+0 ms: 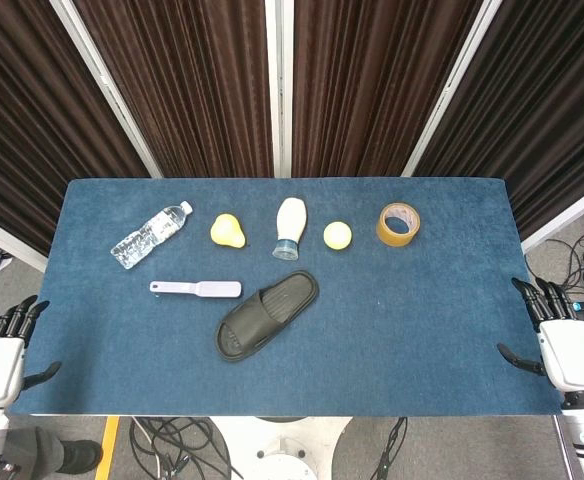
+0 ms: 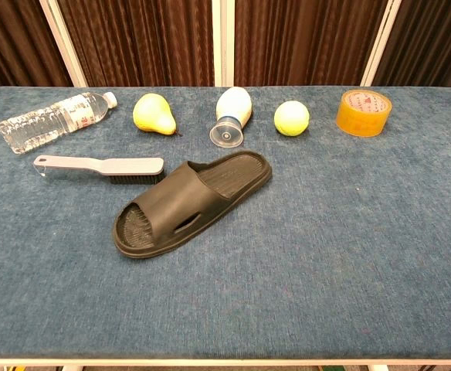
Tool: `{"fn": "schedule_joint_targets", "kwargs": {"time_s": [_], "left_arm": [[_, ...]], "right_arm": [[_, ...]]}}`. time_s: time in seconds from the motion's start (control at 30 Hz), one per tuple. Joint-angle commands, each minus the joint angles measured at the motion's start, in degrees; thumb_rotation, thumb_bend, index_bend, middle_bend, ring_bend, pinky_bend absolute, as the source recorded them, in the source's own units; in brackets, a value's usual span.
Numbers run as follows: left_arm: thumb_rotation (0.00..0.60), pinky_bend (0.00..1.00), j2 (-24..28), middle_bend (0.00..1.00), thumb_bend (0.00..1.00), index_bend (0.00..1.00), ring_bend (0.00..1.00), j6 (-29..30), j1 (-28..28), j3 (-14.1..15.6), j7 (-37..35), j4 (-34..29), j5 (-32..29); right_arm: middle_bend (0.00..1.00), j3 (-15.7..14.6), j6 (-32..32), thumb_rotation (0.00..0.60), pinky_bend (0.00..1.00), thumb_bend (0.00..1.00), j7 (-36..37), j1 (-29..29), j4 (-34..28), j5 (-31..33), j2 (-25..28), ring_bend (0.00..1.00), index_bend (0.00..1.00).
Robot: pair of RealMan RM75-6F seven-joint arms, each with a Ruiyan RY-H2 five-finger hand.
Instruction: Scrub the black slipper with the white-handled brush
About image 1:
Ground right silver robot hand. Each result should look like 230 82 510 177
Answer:
496 277 584 394

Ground white brush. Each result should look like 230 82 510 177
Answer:
149 280 244 300

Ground black shoe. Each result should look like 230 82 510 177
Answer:
56 438 105 474

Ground grey trouser leg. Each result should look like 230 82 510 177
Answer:
0 425 67 476

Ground blue table mat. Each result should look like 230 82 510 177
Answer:
7 178 566 417

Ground clear plastic water bottle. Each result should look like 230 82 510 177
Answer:
110 200 195 270

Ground brown packing tape roll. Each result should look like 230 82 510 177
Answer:
376 202 421 247

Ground brown pleated screen panel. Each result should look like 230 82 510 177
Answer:
271 0 503 180
49 0 279 180
0 0 163 274
401 0 584 254

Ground black rubber slipper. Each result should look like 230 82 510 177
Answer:
214 270 320 361

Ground yellow ball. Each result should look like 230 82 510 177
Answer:
323 220 353 251

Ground yellow pear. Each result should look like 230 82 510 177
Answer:
209 213 247 249

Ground white squeeze bottle clear cap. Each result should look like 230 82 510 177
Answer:
272 197 308 262

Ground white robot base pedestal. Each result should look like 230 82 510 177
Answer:
211 416 354 480

